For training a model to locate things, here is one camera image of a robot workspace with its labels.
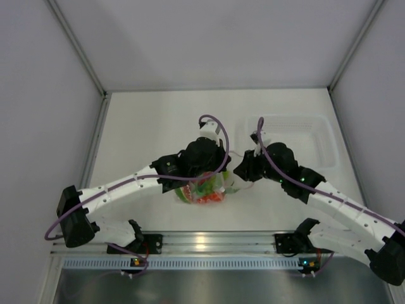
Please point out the clear zip top bag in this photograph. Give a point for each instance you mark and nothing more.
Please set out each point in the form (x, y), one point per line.
(234, 185)

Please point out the fake watermelon slice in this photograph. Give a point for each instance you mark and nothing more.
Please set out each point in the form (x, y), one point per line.
(184, 194)

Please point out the orange fake carrot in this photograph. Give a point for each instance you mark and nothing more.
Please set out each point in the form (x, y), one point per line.
(211, 198)

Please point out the aluminium frame post right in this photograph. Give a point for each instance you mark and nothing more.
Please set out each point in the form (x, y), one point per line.
(358, 39)

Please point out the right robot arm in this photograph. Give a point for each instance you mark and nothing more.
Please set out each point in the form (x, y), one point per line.
(368, 237)

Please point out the aluminium frame post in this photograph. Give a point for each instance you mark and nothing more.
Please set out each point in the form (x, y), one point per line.
(358, 39)
(76, 45)

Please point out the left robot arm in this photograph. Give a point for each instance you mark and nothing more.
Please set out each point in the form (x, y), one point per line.
(82, 213)

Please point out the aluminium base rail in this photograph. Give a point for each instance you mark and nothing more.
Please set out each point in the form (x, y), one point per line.
(255, 242)

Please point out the green fake grapes bunch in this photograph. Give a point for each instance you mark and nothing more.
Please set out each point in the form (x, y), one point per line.
(210, 183)

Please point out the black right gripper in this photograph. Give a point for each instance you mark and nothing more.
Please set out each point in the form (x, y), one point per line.
(246, 170)

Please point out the grey slotted cable duct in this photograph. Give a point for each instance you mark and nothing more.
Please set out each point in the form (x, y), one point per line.
(189, 263)

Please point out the aluminium frame post left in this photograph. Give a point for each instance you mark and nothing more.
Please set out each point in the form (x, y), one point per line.
(76, 45)

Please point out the white perforated plastic basket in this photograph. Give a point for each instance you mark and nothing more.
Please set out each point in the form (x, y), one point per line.
(310, 137)

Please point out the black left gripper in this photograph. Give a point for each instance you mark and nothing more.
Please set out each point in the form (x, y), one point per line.
(220, 153)

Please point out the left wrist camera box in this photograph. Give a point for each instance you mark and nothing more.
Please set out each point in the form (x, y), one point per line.
(210, 130)

